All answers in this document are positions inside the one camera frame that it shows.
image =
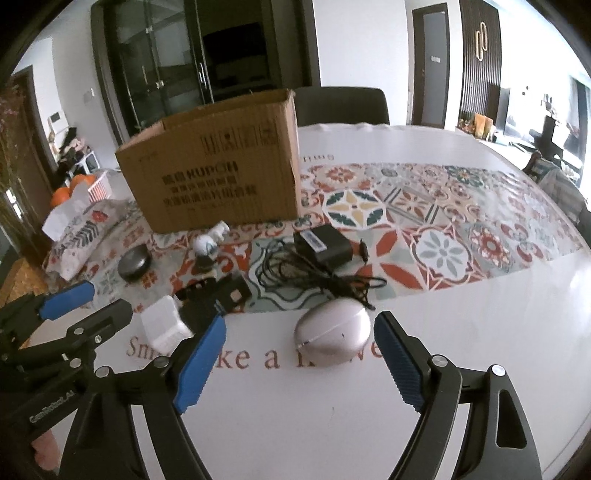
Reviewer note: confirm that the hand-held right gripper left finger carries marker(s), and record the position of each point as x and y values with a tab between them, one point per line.
203	364

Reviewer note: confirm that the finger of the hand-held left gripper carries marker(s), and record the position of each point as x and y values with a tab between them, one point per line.
67	300
104	321

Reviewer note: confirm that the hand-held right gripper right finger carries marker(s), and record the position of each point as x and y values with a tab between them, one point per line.
399	364

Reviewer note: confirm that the dark grey round case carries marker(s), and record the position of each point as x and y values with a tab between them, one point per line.
135	263

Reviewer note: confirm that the brown cardboard box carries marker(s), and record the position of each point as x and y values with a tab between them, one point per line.
207	175

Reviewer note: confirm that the person's left hand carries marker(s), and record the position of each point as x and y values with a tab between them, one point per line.
45	457

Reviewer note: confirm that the white cube charger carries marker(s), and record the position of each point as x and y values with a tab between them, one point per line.
161	323

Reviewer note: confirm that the patterned tissue pack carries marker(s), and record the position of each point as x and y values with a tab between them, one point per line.
87	230

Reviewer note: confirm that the white egg-shaped device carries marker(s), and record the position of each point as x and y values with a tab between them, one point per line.
332	332

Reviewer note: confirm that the black clip with blue part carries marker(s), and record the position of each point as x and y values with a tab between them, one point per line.
221	290

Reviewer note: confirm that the orange fruit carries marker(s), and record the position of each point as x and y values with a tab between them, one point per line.
82	182
60	196

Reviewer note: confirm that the white plastic basket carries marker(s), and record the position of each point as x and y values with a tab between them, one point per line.
99	187

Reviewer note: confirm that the brown wooden door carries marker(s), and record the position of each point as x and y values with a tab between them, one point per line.
25	161

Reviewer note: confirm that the white shoe rack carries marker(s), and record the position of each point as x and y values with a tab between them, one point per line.
76	152

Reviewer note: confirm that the dried flower branches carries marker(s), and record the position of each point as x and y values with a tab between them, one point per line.
10	138

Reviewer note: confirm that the orange paper bag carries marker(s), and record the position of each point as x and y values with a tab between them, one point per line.
485	125

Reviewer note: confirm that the dark grey dining chair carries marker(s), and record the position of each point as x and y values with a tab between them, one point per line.
341	106

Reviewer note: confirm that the dark glass-door cabinet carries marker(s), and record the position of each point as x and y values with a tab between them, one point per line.
207	55

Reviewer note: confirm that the dark door with grey panel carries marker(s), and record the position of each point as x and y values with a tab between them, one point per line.
431	69

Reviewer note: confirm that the white wall intercom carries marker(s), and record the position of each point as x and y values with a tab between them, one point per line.
57	123

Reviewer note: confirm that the dark slatted wall panel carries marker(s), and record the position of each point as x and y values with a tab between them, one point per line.
480	60

